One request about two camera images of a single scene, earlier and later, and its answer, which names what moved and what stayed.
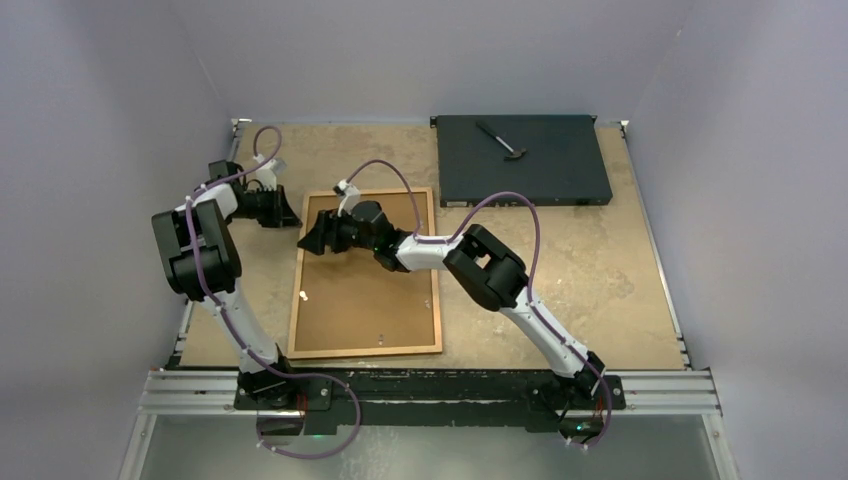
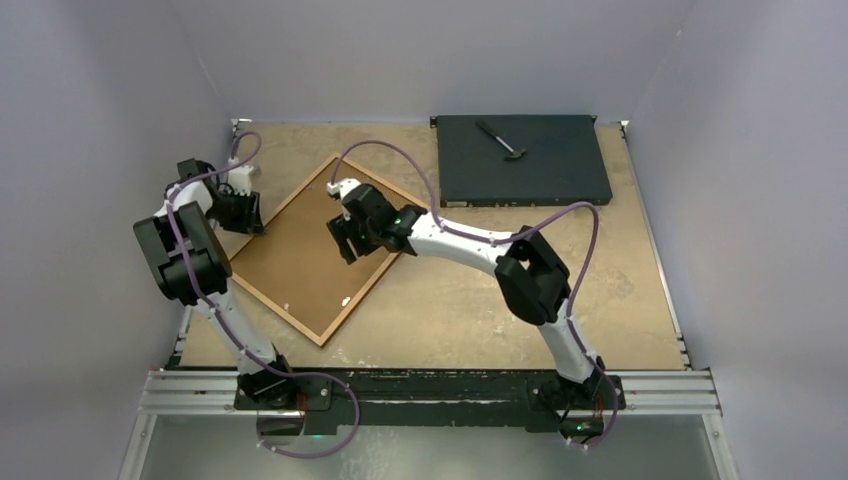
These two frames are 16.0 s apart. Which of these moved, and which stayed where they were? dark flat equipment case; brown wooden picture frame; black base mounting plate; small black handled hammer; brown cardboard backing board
Moved: brown wooden picture frame; brown cardboard backing board
Stayed: small black handled hammer; black base mounting plate; dark flat equipment case
